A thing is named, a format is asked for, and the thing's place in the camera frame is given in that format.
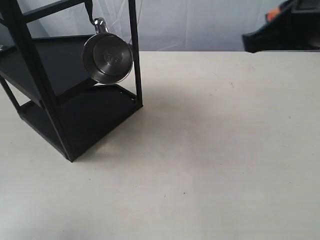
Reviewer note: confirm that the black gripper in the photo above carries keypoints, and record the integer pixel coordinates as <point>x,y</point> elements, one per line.
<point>294,25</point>

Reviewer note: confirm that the stainless steel mug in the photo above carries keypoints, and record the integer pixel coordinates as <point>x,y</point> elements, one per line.
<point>106,57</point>

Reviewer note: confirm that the black curved hook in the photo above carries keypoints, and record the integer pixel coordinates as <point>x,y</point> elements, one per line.
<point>89,9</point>

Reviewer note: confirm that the black metal shelf rack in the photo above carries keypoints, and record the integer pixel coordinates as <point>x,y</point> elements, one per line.
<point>46,81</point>

